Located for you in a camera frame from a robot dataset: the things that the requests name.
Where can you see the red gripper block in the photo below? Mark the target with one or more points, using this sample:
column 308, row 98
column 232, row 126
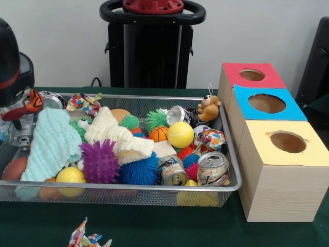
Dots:
column 16, row 113

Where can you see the mint green knitted cloth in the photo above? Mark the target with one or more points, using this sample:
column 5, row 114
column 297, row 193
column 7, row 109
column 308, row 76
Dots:
column 51, row 146

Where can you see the colourful patchwork cloth scrap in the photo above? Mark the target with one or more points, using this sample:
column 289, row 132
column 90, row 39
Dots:
column 90, row 238

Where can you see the wooden box with three holes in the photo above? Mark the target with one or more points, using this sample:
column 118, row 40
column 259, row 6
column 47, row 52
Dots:
column 282, row 190

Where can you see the green fuzzy toy with eyes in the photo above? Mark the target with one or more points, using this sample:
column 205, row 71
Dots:
column 156, row 120
column 79, row 126

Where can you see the yellow tennis ball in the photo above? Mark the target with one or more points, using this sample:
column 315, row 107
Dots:
column 180, row 135

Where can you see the dark green table cloth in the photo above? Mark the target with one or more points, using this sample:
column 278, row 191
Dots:
column 154, row 226

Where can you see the small brown football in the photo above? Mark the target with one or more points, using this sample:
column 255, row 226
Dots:
column 14, row 169

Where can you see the black office chair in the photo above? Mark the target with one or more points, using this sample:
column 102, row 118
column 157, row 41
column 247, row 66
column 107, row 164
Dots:
column 316, row 67

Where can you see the grey plastic toy robot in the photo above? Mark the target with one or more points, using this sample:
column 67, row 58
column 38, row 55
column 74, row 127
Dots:
column 23, row 139

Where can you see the silver drink can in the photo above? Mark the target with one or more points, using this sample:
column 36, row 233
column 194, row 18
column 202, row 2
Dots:
column 213, row 169

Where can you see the crinkled clear plastic wrapper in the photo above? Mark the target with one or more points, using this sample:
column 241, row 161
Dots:
column 5, row 131

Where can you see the colourful polka dot cloth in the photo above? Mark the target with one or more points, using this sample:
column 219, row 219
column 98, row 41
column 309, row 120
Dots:
column 85, row 103

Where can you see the plain yellow ball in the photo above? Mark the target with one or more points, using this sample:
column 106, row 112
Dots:
column 71, row 176

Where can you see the cream knitted cloth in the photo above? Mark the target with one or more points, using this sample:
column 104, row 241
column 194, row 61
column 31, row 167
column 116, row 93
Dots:
column 114, row 136

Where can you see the small orange basketball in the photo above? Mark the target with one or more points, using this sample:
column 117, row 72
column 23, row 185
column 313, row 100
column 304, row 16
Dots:
column 158, row 135

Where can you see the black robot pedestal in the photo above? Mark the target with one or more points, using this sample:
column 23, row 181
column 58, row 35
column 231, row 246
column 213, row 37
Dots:
column 149, row 56

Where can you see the purple spiky ball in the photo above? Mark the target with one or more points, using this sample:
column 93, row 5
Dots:
column 99, row 162

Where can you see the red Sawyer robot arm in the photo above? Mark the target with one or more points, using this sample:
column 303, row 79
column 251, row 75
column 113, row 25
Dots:
column 13, row 67

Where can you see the clear mesh bin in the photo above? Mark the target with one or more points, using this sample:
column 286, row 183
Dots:
column 128, row 197

